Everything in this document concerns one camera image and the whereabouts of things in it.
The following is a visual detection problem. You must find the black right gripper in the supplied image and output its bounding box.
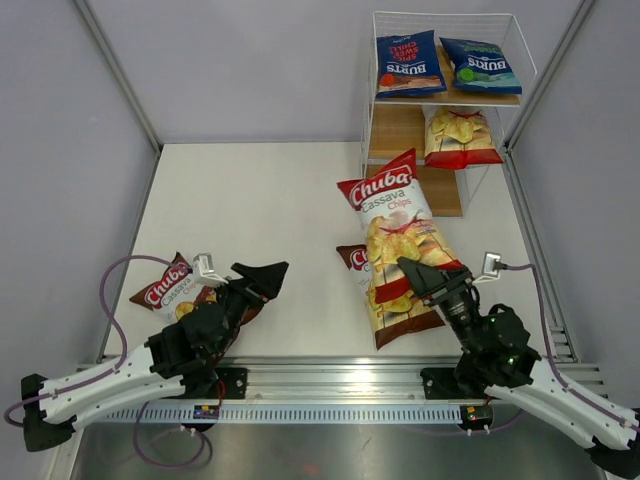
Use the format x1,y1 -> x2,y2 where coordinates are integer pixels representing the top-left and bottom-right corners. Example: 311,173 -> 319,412
397,256 -> 482,353

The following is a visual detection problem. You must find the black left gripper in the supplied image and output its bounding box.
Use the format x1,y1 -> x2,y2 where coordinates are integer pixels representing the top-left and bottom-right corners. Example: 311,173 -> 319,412
210,262 -> 288,355

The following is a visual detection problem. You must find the brown chuba bag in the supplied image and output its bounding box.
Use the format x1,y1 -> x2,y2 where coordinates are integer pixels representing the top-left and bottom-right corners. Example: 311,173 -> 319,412
336,244 -> 444,350
128,251 -> 264,326

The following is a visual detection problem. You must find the red Chuba bag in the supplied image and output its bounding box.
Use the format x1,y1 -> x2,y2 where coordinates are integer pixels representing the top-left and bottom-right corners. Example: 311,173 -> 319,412
422,105 -> 502,170
337,149 -> 463,303

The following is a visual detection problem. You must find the blue Burts sea salt bag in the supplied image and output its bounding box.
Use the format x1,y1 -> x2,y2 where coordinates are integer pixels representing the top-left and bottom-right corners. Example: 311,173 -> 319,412
440,37 -> 523,95

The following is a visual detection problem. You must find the blue Burts spicy chilli bag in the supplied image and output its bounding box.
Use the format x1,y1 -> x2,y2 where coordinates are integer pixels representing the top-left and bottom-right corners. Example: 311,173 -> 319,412
376,30 -> 447,98

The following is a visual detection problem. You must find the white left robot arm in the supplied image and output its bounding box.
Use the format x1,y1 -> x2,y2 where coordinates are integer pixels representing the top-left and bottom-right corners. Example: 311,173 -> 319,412
17,256 -> 289,452

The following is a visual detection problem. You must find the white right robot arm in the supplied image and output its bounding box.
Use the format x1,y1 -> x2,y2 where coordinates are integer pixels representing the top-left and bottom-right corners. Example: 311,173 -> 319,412
398,257 -> 639,479

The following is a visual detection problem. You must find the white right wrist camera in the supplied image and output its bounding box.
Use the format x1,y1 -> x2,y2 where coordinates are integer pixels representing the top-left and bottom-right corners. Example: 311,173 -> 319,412
474,252 -> 502,284

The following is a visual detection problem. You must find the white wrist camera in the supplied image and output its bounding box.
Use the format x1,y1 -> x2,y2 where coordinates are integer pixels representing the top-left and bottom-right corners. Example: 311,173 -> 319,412
474,252 -> 502,284
191,253 -> 228,288

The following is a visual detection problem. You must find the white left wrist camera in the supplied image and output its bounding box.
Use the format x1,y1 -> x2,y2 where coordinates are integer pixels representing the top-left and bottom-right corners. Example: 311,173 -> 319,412
191,253 -> 228,288

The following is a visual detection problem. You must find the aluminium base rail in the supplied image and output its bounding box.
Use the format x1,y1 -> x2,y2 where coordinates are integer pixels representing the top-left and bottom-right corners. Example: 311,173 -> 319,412
74,355 -> 611,426

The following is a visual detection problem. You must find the white wire wooden shelf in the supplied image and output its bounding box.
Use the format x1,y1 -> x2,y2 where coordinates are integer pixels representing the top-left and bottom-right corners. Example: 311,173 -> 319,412
361,11 -> 537,217

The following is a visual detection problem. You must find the left aluminium frame post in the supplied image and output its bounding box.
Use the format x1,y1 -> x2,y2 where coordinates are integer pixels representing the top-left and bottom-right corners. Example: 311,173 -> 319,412
72,0 -> 162,154

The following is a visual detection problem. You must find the aluminium frame post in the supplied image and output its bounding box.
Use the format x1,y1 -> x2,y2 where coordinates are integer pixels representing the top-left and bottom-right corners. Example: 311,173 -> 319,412
502,0 -> 599,151
72,0 -> 162,154

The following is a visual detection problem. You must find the right aluminium frame post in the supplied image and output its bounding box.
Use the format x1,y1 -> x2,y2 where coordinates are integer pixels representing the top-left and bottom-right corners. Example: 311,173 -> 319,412
502,0 -> 599,151

